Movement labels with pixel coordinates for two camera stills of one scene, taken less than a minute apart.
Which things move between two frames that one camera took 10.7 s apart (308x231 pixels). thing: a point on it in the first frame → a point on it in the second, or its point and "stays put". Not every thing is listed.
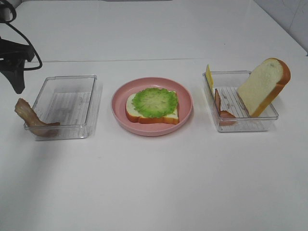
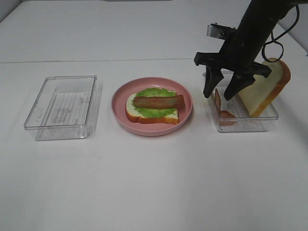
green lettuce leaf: (155, 103) stays put
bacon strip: (225, 117) stays put
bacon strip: (23, 108) → (160, 102)
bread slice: (132, 116) stays put
